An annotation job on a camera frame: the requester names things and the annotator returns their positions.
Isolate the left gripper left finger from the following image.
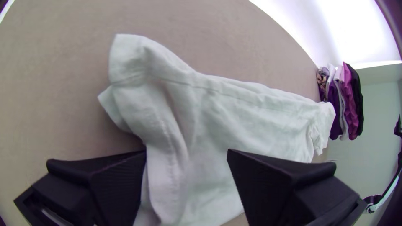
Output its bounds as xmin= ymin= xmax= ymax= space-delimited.
xmin=13 ymin=150 xmax=147 ymax=226

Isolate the off-white t-shirt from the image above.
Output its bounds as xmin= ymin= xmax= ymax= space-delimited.
xmin=97 ymin=33 xmax=337 ymax=226

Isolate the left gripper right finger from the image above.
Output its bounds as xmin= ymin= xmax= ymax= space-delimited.
xmin=227 ymin=149 xmax=367 ymax=226

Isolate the pile of folded clothes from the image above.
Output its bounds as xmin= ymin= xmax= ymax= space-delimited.
xmin=316 ymin=61 xmax=365 ymax=141

